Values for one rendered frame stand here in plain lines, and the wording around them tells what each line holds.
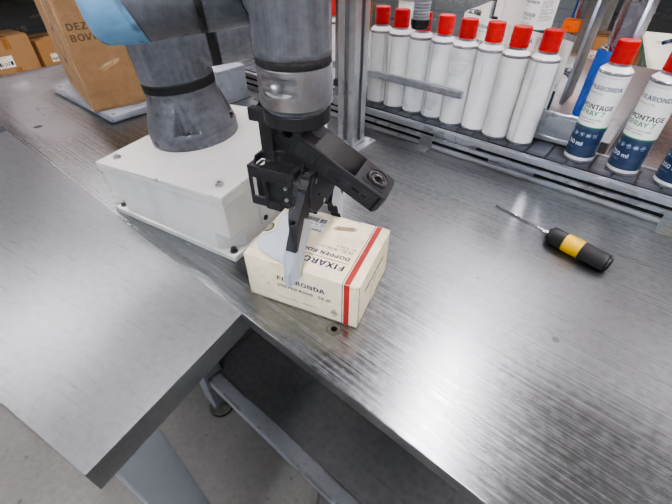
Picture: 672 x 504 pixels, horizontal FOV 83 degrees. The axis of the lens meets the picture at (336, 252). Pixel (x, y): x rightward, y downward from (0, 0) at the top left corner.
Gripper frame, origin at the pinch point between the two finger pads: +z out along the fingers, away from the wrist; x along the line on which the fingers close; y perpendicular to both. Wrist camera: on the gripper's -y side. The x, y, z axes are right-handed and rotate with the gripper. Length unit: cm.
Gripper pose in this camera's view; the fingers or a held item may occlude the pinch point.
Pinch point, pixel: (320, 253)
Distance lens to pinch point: 52.7
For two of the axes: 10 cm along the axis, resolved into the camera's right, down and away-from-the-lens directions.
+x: -4.0, 6.0, -6.9
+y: -9.2, -2.6, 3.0
